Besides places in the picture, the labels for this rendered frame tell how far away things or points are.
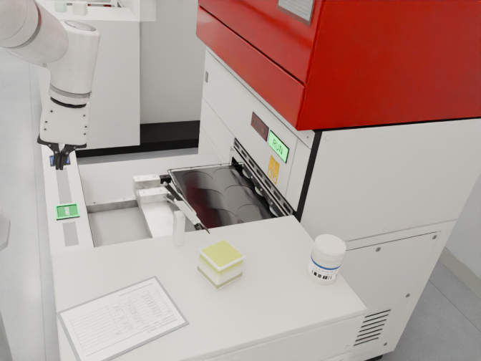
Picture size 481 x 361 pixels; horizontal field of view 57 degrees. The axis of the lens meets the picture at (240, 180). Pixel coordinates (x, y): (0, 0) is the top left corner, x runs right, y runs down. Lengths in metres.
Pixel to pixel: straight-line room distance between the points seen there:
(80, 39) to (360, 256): 1.06
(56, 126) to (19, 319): 1.36
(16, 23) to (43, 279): 1.83
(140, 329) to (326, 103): 0.65
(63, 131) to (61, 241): 0.26
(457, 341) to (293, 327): 1.65
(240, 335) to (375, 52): 0.70
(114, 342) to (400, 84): 0.89
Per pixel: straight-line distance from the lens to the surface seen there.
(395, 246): 1.61
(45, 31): 0.79
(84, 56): 0.98
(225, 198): 1.36
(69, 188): 1.30
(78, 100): 1.01
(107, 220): 1.39
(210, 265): 0.96
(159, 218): 1.30
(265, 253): 1.09
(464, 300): 2.77
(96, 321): 0.93
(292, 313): 0.97
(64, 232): 1.15
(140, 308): 0.94
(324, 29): 1.01
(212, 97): 1.75
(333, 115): 1.12
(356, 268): 1.56
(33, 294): 2.36
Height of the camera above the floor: 1.68
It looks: 32 degrees down
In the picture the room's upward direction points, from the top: 8 degrees clockwise
